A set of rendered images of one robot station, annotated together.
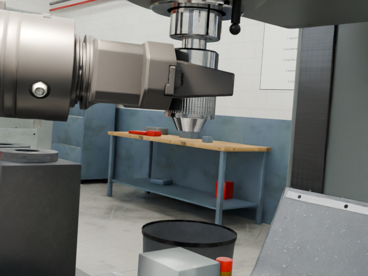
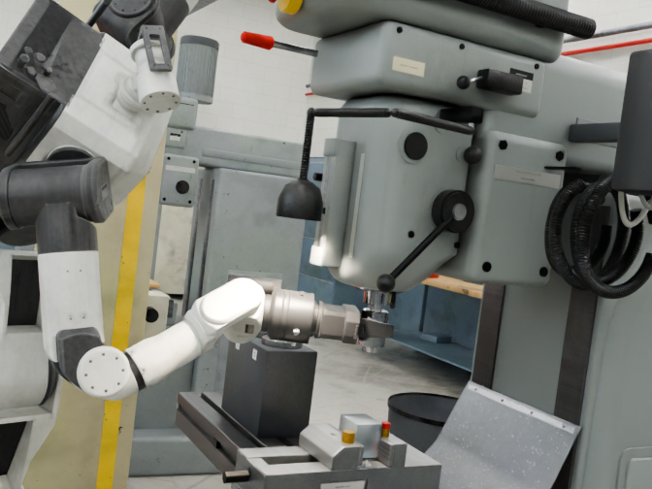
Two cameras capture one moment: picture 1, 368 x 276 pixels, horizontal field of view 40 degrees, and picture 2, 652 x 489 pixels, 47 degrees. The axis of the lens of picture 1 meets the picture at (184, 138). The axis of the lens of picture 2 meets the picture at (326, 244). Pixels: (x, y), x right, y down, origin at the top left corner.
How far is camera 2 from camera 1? 88 cm
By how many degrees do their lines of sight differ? 13
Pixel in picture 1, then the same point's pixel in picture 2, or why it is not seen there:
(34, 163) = (287, 349)
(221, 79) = (385, 329)
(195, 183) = not seen: hidden behind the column
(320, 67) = (496, 294)
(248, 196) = not seen: hidden behind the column
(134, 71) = (341, 325)
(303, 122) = (482, 333)
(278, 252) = (454, 429)
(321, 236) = (483, 420)
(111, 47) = (330, 313)
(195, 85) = (372, 331)
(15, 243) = (272, 402)
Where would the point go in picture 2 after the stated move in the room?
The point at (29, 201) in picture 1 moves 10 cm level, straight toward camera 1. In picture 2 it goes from (282, 374) to (282, 386)
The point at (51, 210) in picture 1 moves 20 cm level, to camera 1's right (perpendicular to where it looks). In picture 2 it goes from (295, 381) to (388, 398)
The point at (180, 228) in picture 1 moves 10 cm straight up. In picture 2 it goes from (435, 404) to (438, 382)
